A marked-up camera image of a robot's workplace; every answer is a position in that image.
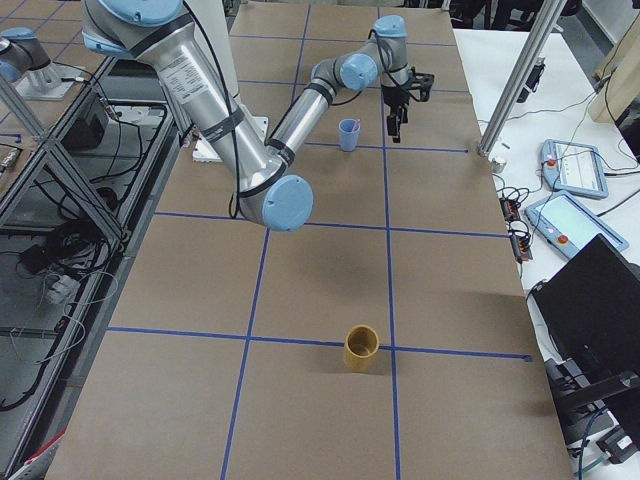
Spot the near teach pendant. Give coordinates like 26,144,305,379
525,191,629,259

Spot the black laptop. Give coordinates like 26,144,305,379
533,234,639,378

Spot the blue cup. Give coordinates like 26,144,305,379
338,118,360,152

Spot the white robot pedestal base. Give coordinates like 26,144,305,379
187,0,268,141

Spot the teach pendant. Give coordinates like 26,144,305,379
525,191,629,259
540,139,609,199

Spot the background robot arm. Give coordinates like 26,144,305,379
1,27,76,101

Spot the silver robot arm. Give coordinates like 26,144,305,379
83,1,435,232

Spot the black cable hub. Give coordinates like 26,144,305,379
499,197,533,264

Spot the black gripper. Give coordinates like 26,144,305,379
381,69,434,143

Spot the yellow-brown cup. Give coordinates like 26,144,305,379
343,325,380,373

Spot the aluminium frame post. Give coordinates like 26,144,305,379
477,0,566,158

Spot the far teach pendant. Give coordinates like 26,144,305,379
540,139,609,199

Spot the wooden board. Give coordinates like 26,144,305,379
588,16,639,123

